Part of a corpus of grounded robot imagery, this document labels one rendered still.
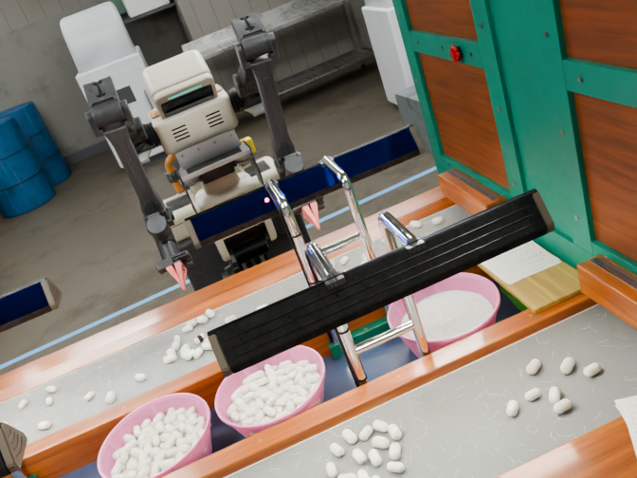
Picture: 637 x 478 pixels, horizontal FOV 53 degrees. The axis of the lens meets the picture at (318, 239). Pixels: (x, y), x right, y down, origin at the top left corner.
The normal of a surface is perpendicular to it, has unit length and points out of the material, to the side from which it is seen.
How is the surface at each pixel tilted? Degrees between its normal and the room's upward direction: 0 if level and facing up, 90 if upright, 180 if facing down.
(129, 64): 90
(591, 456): 0
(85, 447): 90
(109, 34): 72
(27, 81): 90
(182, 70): 42
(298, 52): 90
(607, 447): 0
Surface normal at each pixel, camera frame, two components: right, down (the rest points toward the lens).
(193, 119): 0.35, 0.45
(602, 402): -0.32, -0.85
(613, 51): -0.91, 0.40
